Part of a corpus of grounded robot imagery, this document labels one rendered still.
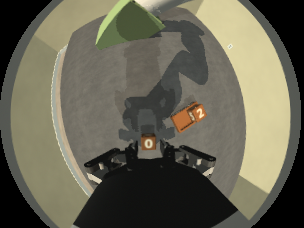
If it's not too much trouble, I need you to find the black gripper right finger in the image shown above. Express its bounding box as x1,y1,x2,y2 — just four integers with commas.
160,140,216,179

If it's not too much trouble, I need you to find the brown number cube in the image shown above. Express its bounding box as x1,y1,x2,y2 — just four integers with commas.
187,104,207,122
141,133,156,150

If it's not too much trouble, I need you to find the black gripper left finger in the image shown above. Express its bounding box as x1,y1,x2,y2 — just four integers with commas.
84,141,142,185

